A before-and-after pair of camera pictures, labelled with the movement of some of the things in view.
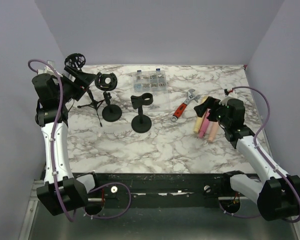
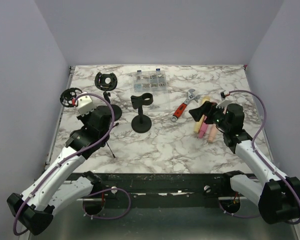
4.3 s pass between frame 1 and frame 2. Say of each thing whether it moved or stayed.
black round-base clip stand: stayed
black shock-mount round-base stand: stayed
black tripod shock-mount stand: moved
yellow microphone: stayed
